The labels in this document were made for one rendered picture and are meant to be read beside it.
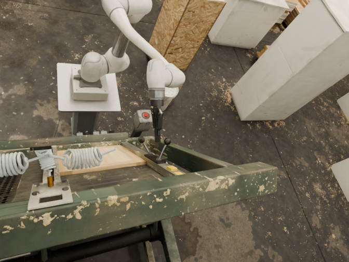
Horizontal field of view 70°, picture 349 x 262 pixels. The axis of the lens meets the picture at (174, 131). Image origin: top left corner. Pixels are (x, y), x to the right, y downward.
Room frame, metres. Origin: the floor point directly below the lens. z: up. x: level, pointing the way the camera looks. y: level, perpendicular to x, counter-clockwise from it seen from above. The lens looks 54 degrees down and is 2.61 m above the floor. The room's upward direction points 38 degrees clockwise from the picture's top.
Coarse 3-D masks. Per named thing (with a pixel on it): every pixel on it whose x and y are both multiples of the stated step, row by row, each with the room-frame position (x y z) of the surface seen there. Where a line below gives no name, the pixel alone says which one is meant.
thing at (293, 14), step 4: (296, 0) 6.54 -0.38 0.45; (300, 4) 6.50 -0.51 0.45; (296, 8) 6.18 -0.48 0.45; (300, 8) 6.31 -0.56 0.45; (292, 12) 6.17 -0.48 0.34; (296, 12) 6.12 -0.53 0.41; (288, 16) 6.18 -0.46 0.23; (292, 16) 6.11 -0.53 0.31; (296, 16) 6.06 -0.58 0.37; (284, 20) 6.19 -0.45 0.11; (288, 20) 6.12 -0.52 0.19; (292, 20) 6.06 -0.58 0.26; (288, 24) 6.07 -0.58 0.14
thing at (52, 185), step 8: (40, 152) 0.18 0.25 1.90; (48, 152) 0.20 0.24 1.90; (56, 152) 0.42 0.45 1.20; (40, 160) 0.18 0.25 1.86; (48, 160) 0.19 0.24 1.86; (56, 160) 0.34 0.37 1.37; (48, 168) 0.18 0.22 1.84; (56, 168) 0.27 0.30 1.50; (48, 176) 0.16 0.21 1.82; (56, 176) 0.23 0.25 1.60; (40, 184) 0.14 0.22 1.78; (48, 184) 0.15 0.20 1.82; (56, 184) 0.17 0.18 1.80; (64, 184) 0.18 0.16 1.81; (32, 192) 0.10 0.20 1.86; (40, 192) 0.11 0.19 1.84; (48, 192) 0.13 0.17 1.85; (56, 192) 0.14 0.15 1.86; (64, 192) 0.15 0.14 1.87; (32, 200) 0.08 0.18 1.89; (64, 200) 0.12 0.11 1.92; (72, 200) 0.13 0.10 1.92; (32, 208) 0.07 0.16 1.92
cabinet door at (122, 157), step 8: (112, 152) 0.67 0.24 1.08; (120, 152) 0.70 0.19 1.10; (128, 152) 0.71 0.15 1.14; (104, 160) 0.54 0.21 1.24; (112, 160) 0.56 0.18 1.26; (120, 160) 0.58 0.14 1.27; (128, 160) 0.60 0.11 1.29; (136, 160) 0.62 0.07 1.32; (144, 160) 0.64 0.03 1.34; (64, 168) 0.35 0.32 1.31; (80, 168) 0.38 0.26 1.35; (88, 168) 0.40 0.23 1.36; (96, 168) 0.43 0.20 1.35; (104, 168) 0.46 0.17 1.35; (112, 168) 0.48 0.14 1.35
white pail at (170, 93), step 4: (168, 88) 2.10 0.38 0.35; (172, 88) 2.15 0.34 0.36; (176, 88) 2.19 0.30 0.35; (168, 92) 2.05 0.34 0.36; (172, 92) 2.10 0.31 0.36; (176, 92) 2.14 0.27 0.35; (168, 96) 1.99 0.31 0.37; (172, 96) 2.03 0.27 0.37; (164, 100) 1.99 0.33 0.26; (168, 100) 2.02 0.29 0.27; (172, 100) 2.20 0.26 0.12; (164, 104) 2.01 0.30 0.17; (168, 104) 2.09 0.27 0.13; (164, 108) 2.04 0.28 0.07
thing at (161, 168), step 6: (120, 144) 0.85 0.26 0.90; (126, 144) 0.83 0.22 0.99; (132, 150) 0.73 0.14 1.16; (138, 150) 0.74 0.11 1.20; (144, 156) 0.65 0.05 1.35; (150, 162) 0.61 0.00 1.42; (156, 168) 0.57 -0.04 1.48; (162, 168) 0.55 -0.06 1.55; (162, 174) 0.54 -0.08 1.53; (168, 174) 0.52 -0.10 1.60; (174, 174) 0.51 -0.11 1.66
